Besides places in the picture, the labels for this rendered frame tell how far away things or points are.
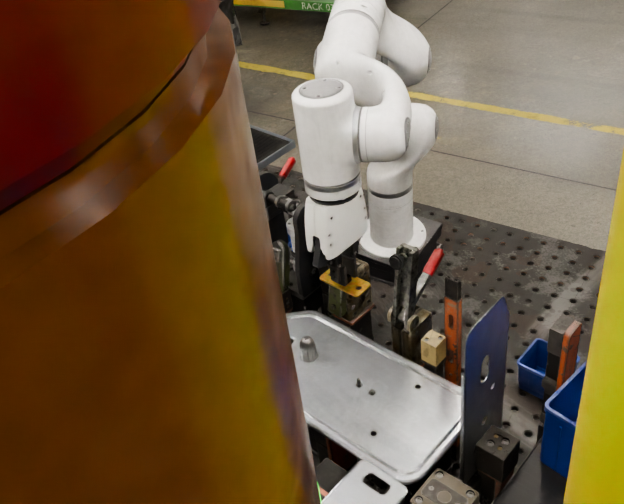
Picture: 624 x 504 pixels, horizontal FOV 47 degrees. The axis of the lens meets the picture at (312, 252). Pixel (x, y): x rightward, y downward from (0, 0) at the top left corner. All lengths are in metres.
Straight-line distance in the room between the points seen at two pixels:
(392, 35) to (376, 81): 0.30
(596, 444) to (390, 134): 0.81
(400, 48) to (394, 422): 0.67
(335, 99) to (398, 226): 1.01
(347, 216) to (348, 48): 0.25
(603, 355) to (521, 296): 1.81
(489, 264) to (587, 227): 1.39
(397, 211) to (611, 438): 1.73
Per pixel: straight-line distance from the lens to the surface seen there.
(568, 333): 1.17
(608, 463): 0.19
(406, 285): 1.33
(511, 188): 3.65
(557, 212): 3.50
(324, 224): 1.05
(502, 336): 1.07
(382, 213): 1.91
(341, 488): 1.22
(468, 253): 2.10
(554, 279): 2.04
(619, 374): 0.17
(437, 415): 1.30
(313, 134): 0.98
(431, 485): 1.15
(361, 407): 1.32
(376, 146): 0.98
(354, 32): 1.16
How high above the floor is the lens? 2.01
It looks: 38 degrees down
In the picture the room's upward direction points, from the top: 8 degrees counter-clockwise
